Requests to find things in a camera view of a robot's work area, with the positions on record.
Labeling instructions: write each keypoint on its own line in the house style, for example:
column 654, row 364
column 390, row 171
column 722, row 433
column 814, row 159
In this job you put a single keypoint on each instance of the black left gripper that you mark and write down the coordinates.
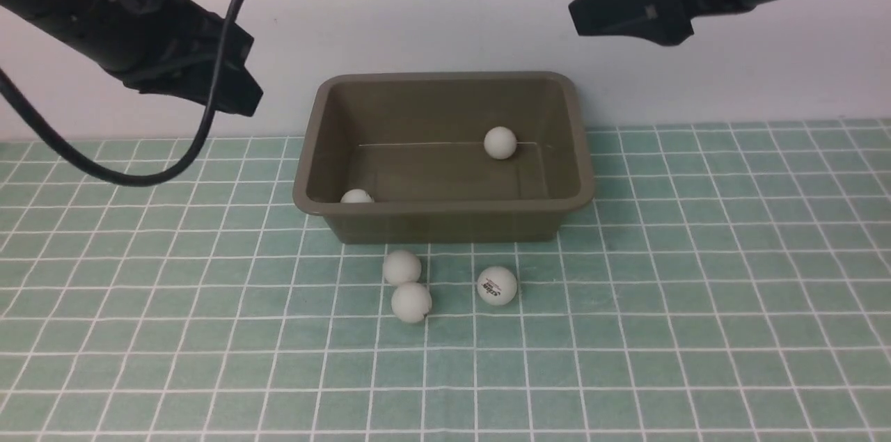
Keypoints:
column 173, row 48

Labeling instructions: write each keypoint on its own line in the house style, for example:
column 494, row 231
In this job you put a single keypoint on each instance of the plain white ping-pong ball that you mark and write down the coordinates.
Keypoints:
column 356, row 196
column 401, row 267

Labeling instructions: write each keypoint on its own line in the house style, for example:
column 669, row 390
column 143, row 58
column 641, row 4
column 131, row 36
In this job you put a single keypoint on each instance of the white logo ping-pong ball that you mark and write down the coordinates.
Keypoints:
column 500, row 143
column 497, row 286
column 411, row 303

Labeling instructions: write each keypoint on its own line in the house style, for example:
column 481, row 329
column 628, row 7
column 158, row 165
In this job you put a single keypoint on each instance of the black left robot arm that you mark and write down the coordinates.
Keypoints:
column 66, row 20

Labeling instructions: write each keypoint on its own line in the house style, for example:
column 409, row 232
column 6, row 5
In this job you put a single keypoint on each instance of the olive plastic bin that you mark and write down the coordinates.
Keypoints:
column 414, row 141

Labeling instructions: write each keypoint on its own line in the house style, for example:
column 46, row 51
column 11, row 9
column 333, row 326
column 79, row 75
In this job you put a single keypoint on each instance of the green checkered tablecloth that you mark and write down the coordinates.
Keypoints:
column 730, row 282

